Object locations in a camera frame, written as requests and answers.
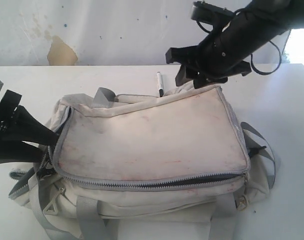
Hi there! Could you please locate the white marker black cap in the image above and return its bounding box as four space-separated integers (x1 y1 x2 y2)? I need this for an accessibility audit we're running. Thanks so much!
156 72 164 98

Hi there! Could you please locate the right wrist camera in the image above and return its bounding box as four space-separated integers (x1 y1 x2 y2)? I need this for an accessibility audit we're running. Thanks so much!
190 1 234 26

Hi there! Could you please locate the white fabric bag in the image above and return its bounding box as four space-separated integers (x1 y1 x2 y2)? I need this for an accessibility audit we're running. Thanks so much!
9 83 276 240

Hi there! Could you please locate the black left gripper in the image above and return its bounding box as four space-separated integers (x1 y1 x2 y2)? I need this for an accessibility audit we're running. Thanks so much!
0 90 57 164

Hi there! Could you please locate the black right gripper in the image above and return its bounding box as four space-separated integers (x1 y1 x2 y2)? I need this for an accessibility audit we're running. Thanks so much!
166 9 267 89

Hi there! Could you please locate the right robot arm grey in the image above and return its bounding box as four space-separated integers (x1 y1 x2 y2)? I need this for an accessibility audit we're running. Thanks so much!
165 0 304 89

